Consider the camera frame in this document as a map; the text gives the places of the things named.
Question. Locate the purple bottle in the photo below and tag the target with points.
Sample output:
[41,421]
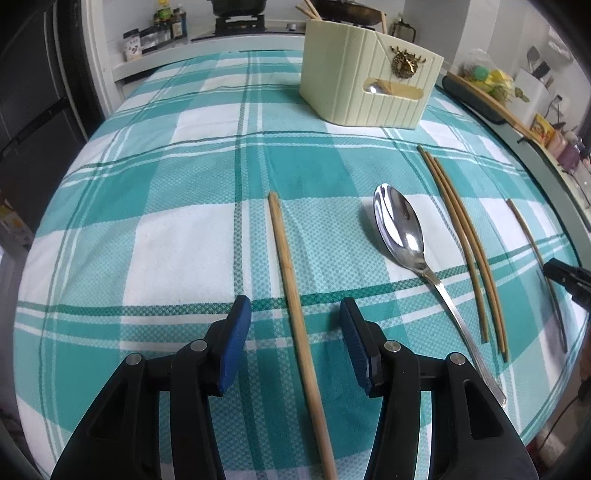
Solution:
[571,154]

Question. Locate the bag of colourful sponges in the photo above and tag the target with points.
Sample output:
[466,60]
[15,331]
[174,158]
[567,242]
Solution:
[487,76]

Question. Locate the yellow cap sauce bottle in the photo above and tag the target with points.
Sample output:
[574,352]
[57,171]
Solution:
[162,21]

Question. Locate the white label spice jar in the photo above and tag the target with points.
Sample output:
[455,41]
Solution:
[132,45]

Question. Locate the teal checked tablecloth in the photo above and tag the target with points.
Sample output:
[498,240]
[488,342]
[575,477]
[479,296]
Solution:
[184,184]

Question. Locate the black glass gas stove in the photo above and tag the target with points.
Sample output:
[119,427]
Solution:
[244,30]

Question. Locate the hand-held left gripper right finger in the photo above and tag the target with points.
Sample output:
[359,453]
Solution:
[355,350]

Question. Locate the pair of bamboo chopsticks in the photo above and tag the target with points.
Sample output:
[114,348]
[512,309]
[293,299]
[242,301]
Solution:
[467,251]

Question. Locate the black rounded tray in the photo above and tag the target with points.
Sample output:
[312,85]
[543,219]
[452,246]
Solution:
[466,104]

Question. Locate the dark sauce bottle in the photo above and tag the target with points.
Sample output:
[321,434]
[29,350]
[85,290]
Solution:
[178,23]

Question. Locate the yellow printed mug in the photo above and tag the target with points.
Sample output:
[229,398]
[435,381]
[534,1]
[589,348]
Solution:
[544,130]

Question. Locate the cream utensil holder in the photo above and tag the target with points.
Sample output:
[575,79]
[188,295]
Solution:
[337,78]

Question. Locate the black spatula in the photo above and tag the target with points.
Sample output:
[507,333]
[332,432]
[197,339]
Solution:
[533,56]

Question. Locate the white knife holder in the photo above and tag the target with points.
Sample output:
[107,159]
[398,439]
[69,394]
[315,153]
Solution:
[528,92]

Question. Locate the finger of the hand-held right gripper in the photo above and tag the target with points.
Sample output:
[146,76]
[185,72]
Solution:
[572,284]

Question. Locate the wooden chopstick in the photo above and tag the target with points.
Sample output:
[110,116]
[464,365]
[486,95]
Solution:
[304,11]
[295,300]
[474,254]
[524,226]
[383,21]
[455,240]
[313,9]

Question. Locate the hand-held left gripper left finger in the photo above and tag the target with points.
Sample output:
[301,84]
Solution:
[233,350]

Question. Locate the stainless steel spoon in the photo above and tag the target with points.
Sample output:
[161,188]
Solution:
[399,230]
[376,87]

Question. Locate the pink cup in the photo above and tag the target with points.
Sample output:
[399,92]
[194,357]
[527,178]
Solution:
[559,144]

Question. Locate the wooden cutting board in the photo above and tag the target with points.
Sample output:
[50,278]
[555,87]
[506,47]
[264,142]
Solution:
[498,108]

